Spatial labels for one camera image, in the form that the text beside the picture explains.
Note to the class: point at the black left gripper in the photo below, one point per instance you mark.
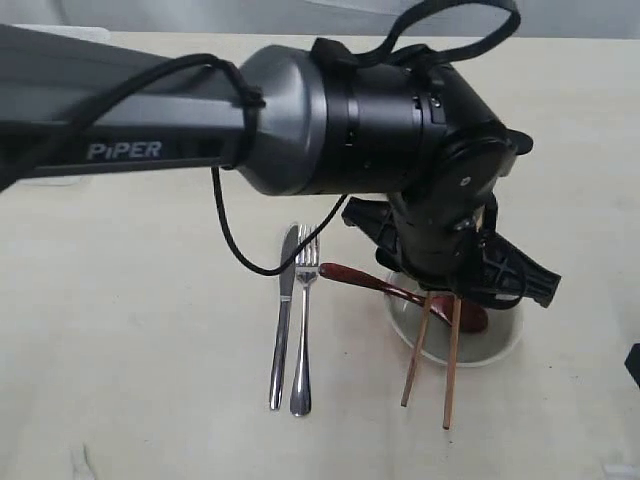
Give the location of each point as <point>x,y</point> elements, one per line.
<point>435,241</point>

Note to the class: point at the white ceramic bowl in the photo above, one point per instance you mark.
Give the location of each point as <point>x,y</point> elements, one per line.
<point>504,330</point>

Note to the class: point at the brown wooden spoon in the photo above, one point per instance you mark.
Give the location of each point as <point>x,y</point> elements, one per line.
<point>474,319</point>

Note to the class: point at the silver fork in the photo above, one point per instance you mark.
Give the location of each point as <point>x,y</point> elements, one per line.
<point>306,272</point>

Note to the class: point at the silver table knife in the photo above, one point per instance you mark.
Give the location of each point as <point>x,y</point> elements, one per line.
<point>286,285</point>

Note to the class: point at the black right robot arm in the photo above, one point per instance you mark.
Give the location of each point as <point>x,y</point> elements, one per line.
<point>632,363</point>

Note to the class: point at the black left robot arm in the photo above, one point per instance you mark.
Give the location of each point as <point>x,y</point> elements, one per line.
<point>409,146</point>

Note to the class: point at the white plastic woven basket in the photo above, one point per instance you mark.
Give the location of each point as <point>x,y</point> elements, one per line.
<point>91,34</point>

